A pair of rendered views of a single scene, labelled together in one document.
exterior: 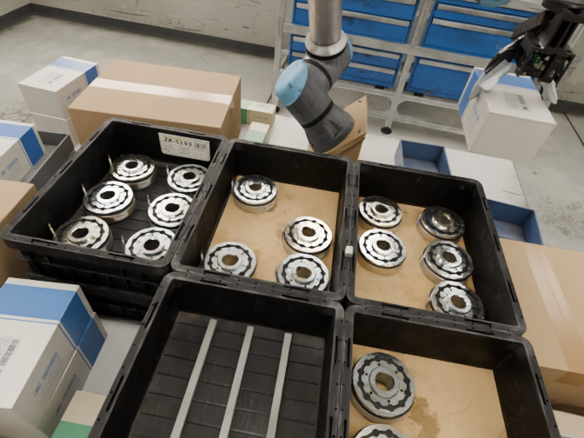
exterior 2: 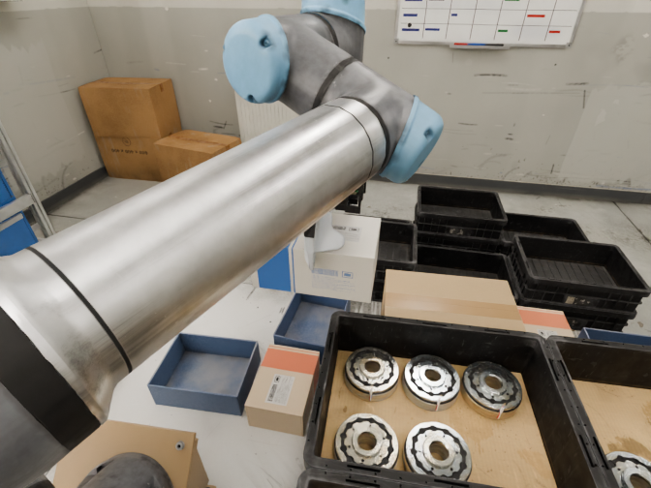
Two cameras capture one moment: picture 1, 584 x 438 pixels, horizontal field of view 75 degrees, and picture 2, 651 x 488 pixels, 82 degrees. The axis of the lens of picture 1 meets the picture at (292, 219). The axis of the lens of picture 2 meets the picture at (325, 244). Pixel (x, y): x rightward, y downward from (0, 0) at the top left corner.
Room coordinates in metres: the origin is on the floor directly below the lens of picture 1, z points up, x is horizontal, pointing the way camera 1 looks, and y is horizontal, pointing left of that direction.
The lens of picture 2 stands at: (0.69, 0.11, 1.47)
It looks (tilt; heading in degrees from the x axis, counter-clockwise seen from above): 35 degrees down; 276
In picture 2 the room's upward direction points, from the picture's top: straight up
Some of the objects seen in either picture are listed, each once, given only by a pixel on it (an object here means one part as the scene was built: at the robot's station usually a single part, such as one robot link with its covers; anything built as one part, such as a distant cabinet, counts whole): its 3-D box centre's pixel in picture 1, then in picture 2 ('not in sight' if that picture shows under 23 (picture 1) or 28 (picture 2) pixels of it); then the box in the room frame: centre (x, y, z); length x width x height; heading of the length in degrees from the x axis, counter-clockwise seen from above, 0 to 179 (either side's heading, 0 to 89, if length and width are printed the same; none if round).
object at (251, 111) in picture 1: (241, 110); not in sight; (1.22, 0.24, 0.73); 0.24 x 0.06 x 0.06; 86
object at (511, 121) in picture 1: (501, 112); (317, 252); (0.76, -0.40, 1.09); 0.20 x 0.12 x 0.09; 174
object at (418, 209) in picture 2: not in sight; (450, 239); (0.21, -1.57, 0.37); 0.40 x 0.30 x 0.45; 174
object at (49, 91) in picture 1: (64, 86); not in sight; (1.04, 0.75, 0.83); 0.20 x 0.12 x 0.09; 172
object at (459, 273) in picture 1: (448, 259); (431, 377); (0.53, -0.34, 0.86); 0.10 x 0.10 x 0.01
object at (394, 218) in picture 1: (380, 210); (366, 443); (0.65, -0.20, 0.86); 0.10 x 0.10 x 0.01
